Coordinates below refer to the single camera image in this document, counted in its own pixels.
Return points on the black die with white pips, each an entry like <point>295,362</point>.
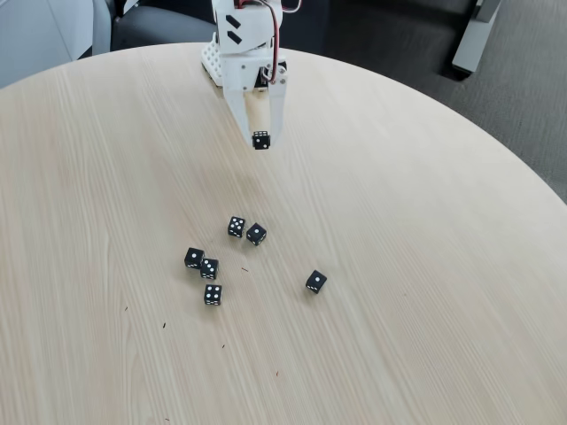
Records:
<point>261,141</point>
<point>256,234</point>
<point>236,226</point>
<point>209,268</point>
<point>213,295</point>
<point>316,281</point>
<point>194,258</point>

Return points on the dark grey chair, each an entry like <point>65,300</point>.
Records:
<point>155,28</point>

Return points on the white cabinet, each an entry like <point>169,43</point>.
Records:
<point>40,35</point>

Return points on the grey desk leg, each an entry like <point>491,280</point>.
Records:
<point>474,35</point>

